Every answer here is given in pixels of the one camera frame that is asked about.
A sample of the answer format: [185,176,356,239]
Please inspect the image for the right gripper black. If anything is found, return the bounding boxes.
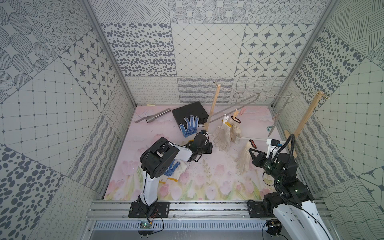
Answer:
[249,148,284,183]

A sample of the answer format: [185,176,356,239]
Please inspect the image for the beige knit gloves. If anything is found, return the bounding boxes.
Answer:
[235,140,257,175]

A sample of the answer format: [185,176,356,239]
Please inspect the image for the orange clothes peg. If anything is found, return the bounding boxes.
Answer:
[233,109,240,119]

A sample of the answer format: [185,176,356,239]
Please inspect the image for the white clothes peg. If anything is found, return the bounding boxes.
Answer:
[222,114,230,124]

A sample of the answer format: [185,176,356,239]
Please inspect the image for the grey clip hanger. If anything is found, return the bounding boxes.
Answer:
[205,93,294,128]

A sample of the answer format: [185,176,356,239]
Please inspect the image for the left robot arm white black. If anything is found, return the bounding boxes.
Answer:
[137,130,213,213]

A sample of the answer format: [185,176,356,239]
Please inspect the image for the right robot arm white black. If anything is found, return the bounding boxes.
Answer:
[247,134,332,240]

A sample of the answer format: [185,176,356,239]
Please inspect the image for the pink clothes peg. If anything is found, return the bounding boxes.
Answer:
[239,106,246,116]

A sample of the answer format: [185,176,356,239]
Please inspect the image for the small black module right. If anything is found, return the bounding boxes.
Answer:
[266,220,282,236]

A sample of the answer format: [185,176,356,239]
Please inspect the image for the blue dotted glove far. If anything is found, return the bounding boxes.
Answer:
[179,115,199,138]

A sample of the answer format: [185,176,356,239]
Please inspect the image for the blue dotted glove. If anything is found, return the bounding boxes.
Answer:
[179,115,199,138]
[160,160,188,184]

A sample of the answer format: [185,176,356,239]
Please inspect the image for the blue dotted glove near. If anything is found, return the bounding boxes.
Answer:
[160,160,188,184]

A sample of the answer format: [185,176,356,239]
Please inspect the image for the black flat pad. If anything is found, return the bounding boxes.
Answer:
[172,102,209,125]

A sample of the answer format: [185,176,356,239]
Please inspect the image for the grey metal cylinder tool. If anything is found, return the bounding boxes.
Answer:
[135,109,171,124]

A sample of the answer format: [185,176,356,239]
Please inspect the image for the small circuit board left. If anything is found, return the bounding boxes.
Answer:
[138,222,154,237]

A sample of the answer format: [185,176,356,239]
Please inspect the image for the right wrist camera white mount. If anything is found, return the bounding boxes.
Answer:
[267,139,285,158]

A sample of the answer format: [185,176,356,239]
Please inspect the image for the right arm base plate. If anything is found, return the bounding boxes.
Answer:
[247,200,275,218]

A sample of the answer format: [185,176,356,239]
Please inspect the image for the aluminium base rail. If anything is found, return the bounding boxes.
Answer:
[85,200,250,221]

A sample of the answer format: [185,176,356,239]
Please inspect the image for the wooden drying rack frame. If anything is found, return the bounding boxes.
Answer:
[203,83,328,160]

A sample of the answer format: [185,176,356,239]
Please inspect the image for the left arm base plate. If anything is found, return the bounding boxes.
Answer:
[129,201,170,219]

